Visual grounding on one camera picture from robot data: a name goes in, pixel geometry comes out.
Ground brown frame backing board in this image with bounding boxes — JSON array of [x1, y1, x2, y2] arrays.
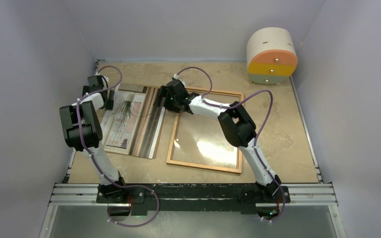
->
[[103, 86, 168, 160]]

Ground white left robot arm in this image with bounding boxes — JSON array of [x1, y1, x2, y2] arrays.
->
[[59, 75, 128, 203]]

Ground clear acrylic sheet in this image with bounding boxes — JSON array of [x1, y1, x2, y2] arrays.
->
[[171, 93, 242, 170]]

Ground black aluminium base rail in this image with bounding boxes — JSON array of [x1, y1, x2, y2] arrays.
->
[[50, 183, 337, 219]]

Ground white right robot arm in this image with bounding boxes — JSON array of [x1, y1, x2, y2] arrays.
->
[[154, 79, 285, 202]]

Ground wooden picture frame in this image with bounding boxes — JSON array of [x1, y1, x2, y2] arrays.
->
[[166, 86, 245, 174]]

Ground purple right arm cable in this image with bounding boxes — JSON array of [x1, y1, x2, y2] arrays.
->
[[174, 66, 286, 224]]

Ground round pastel drawer cabinet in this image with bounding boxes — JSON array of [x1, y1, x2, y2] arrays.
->
[[246, 27, 298, 85]]

